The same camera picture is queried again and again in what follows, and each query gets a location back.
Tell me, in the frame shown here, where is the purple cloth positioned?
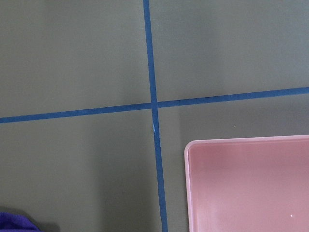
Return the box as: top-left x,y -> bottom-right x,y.
0,212 -> 41,232

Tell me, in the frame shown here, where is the pink plastic bin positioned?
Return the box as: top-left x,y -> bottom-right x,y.
184,135 -> 309,232

